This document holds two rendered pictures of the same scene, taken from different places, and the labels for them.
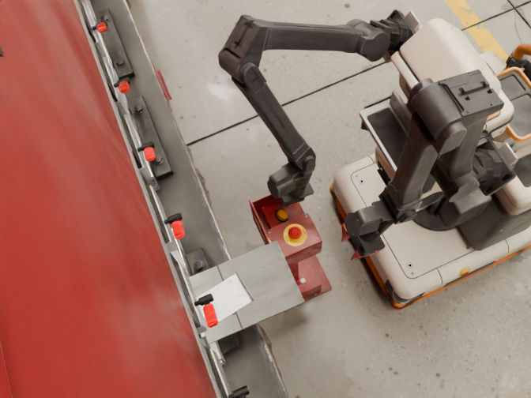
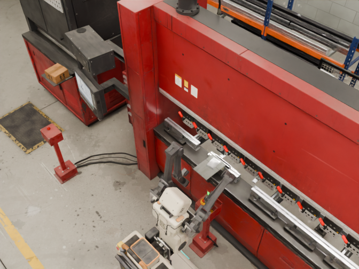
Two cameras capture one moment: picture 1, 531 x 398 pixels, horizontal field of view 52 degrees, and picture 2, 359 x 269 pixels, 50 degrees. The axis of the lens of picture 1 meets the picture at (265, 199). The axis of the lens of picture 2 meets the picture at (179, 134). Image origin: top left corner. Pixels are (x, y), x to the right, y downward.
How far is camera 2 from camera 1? 2.95 m
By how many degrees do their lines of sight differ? 64
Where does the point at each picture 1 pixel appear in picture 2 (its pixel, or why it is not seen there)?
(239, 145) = not seen: outside the picture
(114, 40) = (299, 236)
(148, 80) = (277, 228)
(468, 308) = not seen: hidden behind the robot
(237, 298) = (210, 164)
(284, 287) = (199, 169)
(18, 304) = (205, 56)
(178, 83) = not seen: outside the picture
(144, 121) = (267, 210)
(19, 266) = (208, 59)
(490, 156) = (157, 190)
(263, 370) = (197, 161)
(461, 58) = (172, 192)
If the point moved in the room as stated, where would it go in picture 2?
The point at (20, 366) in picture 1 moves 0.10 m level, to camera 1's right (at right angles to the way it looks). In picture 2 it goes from (202, 53) to (191, 56)
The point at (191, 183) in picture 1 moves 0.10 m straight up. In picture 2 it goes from (241, 198) to (242, 192)
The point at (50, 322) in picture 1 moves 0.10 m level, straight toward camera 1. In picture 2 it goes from (204, 60) to (192, 60)
